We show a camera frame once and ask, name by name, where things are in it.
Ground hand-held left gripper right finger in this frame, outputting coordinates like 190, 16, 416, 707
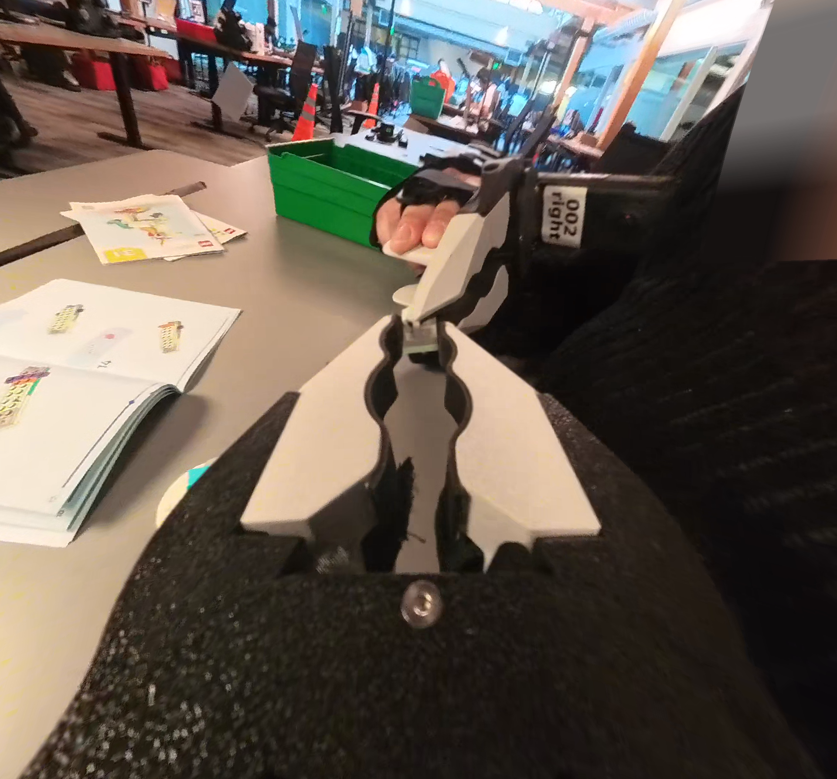
438, 322, 602, 560

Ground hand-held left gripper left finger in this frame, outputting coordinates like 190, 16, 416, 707
239, 316, 403, 541

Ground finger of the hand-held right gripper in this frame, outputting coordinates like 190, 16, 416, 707
404, 192, 512, 327
451, 263, 511, 336

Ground small pale green lego piece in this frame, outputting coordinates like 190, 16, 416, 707
400, 323, 440, 359

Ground teal lego model on round plate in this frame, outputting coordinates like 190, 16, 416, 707
154, 456, 218, 529

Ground open lego instruction booklet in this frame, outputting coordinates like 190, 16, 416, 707
0, 277, 244, 547

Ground person's right hand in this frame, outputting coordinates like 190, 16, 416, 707
376, 193, 481, 255

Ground green plastic bin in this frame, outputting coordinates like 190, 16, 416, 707
266, 137, 434, 250

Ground small green bin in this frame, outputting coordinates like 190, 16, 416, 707
410, 74, 447, 118

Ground person's black sweater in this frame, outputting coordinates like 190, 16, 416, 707
484, 249, 837, 779

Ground leaflet with red logo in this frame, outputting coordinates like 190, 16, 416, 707
163, 208, 249, 263

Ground black office chair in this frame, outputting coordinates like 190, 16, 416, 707
252, 41, 318, 139

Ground grey board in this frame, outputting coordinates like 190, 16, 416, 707
211, 62, 256, 122

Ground illustrated leaflet with yellow square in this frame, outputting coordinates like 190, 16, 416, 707
61, 193, 209, 265

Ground black rod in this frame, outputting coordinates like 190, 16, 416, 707
0, 180, 208, 267

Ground red storage boxes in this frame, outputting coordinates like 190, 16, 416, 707
72, 49, 171, 93

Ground long wooden desk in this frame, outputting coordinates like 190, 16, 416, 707
0, 20, 174, 150

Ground black equipment on desk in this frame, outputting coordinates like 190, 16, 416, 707
55, 0, 122, 37

